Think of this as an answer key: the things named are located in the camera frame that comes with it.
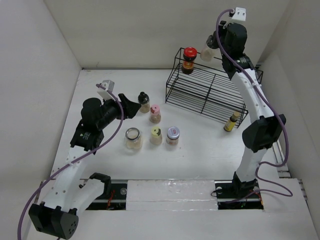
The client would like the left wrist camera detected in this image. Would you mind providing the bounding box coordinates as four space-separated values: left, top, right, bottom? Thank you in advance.
97 80 115 101

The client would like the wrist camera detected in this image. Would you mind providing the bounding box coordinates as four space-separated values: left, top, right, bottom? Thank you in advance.
97 80 115 101
229 7 247 22

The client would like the black cap seasoning jar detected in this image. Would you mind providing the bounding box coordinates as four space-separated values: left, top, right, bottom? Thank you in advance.
200 34 219 62

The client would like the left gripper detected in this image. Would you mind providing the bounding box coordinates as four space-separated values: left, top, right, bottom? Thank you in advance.
97 93 140 130

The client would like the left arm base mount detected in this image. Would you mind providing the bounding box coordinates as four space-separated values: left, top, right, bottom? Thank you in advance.
86 181 128 211

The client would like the yellow cap spice bottle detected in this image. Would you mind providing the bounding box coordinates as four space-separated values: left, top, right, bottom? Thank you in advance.
149 126 163 146

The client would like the black pump cap spice jar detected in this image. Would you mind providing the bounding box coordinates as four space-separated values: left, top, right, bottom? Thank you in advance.
138 91 151 114

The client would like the red cap sauce bottle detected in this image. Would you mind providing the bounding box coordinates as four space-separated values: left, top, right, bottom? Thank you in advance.
181 47 198 75

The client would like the black wire rack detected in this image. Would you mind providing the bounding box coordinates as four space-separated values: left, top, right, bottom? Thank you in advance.
165 47 249 128

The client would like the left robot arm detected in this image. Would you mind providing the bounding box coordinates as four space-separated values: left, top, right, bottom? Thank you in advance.
28 93 141 240

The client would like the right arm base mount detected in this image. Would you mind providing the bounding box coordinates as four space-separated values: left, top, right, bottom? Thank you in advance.
210 181 264 210

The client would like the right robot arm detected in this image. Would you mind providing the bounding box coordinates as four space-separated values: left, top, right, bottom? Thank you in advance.
207 20 286 201

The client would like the pink cap spice bottle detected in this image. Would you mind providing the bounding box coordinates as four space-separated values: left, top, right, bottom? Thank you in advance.
149 104 161 124

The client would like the silver lid spice jar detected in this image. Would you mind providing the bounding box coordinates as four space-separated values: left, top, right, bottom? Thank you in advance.
166 126 180 146

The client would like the yellow oil bottle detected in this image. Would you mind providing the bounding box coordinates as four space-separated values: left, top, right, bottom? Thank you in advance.
223 111 240 132

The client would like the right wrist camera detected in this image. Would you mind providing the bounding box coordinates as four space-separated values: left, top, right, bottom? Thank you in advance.
229 7 247 22

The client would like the open wide glass jar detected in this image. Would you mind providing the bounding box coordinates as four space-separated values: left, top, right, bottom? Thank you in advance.
125 127 143 150

